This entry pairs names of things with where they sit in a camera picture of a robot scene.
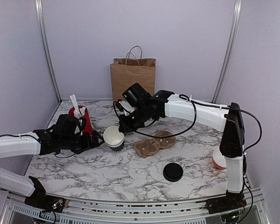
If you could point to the red cylindrical holder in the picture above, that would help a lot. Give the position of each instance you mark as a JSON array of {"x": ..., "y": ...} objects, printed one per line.
[{"x": 88, "y": 128}]

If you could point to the cardboard cup carrier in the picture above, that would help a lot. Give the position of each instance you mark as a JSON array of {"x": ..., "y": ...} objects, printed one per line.
[{"x": 150, "y": 146}]

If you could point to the black paper coffee cup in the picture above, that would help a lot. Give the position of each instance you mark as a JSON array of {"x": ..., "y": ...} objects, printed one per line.
[{"x": 113, "y": 137}]

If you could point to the orange white bowl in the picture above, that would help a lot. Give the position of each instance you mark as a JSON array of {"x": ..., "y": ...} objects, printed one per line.
[{"x": 219, "y": 160}]

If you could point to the aluminium frame post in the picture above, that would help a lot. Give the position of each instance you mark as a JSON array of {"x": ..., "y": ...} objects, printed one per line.
[
  {"x": 229, "y": 50},
  {"x": 45, "y": 45}
]

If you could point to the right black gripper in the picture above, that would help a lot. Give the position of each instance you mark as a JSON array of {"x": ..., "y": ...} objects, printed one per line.
[{"x": 123, "y": 127}]

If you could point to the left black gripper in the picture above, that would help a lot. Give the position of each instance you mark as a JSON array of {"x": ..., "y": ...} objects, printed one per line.
[{"x": 87, "y": 144}]

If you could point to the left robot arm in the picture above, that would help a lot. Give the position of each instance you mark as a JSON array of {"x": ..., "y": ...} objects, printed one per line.
[{"x": 68, "y": 133}]

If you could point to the front aluminium rail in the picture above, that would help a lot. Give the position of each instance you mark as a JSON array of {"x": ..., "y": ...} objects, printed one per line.
[{"x": 192, "y": 211}]

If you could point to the white sachet in holder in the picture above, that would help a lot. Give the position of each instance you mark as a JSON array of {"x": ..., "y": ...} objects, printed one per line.
[{"x": 82, "y": 110}]

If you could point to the left aluminium frame post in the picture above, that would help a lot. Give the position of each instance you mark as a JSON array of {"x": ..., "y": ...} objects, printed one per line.
[{"x": 45, "y": 45}]

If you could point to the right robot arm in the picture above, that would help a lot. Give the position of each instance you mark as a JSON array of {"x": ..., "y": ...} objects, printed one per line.
[{"x": 138, "y": 106}]

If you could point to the brown paper bag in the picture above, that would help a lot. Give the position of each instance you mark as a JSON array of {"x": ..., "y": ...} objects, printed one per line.
[{"x": 125, "y": 72}]

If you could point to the right aluminium frame post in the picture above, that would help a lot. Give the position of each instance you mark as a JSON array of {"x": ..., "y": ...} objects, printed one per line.
[{"x": 229, "y": 50}]

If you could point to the black plastic cup lid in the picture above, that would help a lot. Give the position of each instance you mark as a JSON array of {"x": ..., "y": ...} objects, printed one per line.
[{"x": 173, "y": 172}]

